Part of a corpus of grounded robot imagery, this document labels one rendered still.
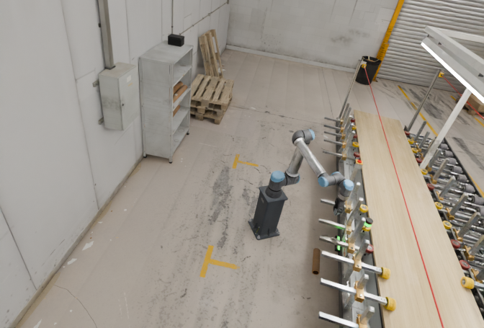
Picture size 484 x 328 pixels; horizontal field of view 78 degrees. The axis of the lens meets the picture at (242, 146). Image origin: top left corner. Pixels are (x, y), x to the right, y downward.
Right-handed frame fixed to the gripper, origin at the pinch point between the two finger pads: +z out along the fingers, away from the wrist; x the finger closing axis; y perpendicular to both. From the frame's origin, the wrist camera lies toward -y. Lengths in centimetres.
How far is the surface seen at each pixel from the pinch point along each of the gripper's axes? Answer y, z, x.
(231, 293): -44, 97, 75
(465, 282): -34, 2, -101
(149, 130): 121, 46, 247
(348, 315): -73, 27, -16
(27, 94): -53, -81, 245
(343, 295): -59, 27, -13
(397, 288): -53, 7, -48
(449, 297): -48, 8, -87
